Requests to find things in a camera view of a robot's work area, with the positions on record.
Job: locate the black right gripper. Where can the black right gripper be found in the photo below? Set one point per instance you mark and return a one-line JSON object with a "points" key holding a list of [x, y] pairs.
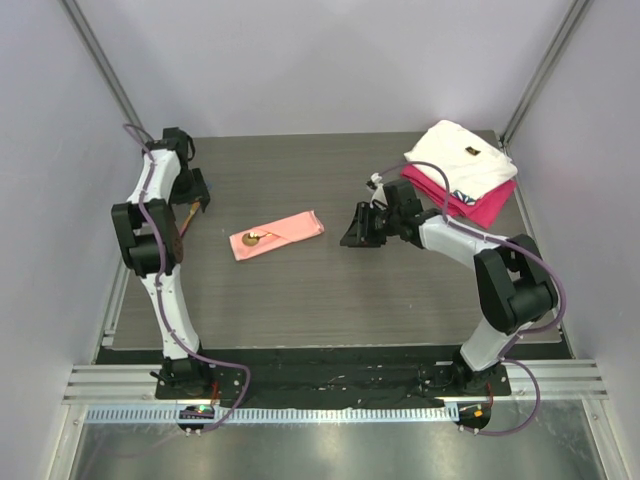
{"points": [[373, 225]]}

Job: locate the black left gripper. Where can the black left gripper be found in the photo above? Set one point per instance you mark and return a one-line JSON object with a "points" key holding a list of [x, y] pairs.
{"points": [[197, 192]]}

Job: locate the iridescent purple utensil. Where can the iridescent purple utensil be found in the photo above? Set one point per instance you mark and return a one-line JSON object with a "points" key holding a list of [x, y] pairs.
{"points": [[189, 218]]}

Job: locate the pink satin napkin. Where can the pink satin napkin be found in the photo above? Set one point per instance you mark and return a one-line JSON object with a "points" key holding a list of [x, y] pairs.
{"points": [[289, 230]]}

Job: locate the gold spoon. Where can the gold spoon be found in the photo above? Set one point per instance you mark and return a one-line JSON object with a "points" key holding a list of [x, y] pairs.
{"points": [[254, 238]]}

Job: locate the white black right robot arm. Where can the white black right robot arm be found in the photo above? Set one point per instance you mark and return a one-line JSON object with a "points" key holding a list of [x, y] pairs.
{"points": [[514, 289]]}

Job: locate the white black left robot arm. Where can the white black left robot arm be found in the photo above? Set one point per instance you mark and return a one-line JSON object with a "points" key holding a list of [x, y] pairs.
{"points": [[151, 244]]}

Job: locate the magenta folded cloth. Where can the magenta folded cloth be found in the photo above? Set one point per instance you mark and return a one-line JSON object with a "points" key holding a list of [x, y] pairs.
{"points": [[482, 212]]}

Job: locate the white folded cloth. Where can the white folded cloth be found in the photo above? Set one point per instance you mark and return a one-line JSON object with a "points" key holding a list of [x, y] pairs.
{"points": [[473, 167]]}

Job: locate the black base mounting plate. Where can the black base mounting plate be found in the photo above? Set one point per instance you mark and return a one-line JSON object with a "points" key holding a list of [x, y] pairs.
{"points": [[332, 378]]}

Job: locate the white wrist camera connector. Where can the white wrist camera connector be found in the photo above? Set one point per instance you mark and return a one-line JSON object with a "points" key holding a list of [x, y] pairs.
{"points": [[375, 182]]}

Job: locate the white slotted cable duct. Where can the white slotted cable duct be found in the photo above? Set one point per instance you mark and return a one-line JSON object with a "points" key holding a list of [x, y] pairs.
{"points": [[196, 414]]}

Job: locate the grey left corner post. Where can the grey left corner post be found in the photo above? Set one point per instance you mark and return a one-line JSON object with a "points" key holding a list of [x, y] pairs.
{"points": [[89, 40]]}

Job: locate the aluminium front rail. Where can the aluminium front rail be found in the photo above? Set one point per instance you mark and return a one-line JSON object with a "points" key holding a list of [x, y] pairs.
{"points": [[120, 384]]}

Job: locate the grey aluminium corner post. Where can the grey aluminium corner post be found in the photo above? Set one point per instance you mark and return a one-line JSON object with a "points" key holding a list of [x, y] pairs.
{"points": [[559, 42]]}

